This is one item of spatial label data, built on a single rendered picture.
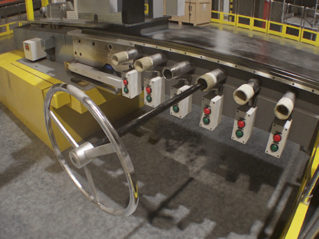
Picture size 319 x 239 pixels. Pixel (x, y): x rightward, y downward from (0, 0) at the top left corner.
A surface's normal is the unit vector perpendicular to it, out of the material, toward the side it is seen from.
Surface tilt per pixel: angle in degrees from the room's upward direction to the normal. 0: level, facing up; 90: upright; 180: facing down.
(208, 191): 0
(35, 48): 90
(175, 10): 90
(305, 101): 90
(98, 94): 90
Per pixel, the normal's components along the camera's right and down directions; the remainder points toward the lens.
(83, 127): 0.77, 0.33
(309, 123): -0.63, 0.40
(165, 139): 0.00, -0.86
